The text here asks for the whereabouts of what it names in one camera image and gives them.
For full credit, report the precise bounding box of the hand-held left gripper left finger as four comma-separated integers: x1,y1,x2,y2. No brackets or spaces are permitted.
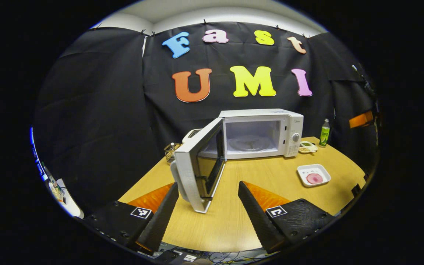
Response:
81,182,180,254

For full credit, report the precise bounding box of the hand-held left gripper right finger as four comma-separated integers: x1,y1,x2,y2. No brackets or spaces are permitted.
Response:
238,180,336,254

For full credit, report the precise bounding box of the white microwave oven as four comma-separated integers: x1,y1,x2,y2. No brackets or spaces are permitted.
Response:
170,109,304,214

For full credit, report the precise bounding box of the white plate with pink food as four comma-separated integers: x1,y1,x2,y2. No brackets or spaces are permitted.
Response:
297,164,331,187

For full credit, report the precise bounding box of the green drink bottle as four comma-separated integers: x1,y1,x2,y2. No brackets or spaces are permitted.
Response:
319,119,331,148

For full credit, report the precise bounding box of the white divided dish of beans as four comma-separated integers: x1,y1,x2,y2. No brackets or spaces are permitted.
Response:
298,141,318,154

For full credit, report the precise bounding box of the white toaster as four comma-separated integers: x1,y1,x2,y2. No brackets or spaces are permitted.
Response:
182,128,203,144

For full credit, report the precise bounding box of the white printed sheet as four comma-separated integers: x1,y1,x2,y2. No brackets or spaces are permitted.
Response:
48,179,84,218

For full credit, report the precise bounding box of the black backdrop cloth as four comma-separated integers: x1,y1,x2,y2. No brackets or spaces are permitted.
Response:
33,21,380,214

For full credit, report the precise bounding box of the wire mesh basket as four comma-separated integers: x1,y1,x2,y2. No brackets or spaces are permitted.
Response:
164,143,181,163

